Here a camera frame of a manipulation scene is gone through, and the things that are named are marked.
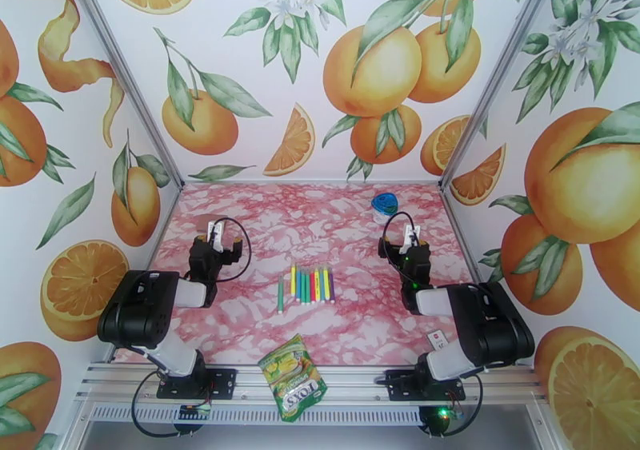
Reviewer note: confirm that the bundle of coloured markers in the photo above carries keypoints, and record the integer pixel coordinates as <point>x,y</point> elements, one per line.
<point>293,281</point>

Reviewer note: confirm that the green marker pen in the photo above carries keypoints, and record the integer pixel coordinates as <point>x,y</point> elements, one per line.
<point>306,287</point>
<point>302,286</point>
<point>281,296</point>

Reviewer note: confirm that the purple marker pen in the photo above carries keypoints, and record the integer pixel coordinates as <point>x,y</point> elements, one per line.
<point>332,283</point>

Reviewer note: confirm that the red marker pen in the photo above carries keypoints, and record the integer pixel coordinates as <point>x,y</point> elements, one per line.
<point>312,287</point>

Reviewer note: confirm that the yellow marker pen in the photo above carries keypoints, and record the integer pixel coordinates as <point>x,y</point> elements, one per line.
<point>317,286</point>
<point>327,283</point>

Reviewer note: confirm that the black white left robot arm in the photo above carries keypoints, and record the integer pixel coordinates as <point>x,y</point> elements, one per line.
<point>140,309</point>

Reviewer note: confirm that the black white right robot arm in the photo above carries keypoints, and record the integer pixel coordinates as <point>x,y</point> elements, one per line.
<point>490,323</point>

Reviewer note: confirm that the brown cardboard piece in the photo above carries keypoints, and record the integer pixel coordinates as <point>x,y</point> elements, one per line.
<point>204,223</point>

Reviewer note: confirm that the clear jar with blue lid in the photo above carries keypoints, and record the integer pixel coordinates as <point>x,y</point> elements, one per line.
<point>385,203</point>

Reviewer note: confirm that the small white card red mark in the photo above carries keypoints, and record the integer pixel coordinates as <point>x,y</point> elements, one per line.
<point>436,339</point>

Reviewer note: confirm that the green yellow candy bag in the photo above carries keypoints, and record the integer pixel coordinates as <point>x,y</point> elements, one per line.
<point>295,383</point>

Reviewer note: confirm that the circuit board with green light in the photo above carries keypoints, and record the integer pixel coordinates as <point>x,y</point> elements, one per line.
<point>452,413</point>

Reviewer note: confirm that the blue circuit board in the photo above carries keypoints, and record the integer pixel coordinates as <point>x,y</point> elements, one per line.
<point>194,413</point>

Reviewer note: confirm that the black round connector housing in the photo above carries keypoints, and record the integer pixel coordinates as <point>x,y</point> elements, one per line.
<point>432,426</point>
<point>189,427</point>

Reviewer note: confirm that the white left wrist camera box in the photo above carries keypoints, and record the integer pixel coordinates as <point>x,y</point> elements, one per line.
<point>216,236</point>

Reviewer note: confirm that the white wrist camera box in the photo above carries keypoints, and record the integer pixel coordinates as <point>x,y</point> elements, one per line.
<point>411,238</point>
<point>216,236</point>

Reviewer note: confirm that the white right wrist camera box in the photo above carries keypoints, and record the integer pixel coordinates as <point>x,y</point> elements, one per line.
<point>411,238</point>

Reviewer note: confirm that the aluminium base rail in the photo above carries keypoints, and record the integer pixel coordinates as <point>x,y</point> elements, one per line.
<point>350,383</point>

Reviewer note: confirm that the aluminium frame post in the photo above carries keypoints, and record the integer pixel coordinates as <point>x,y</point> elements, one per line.
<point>126,74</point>
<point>498,74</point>

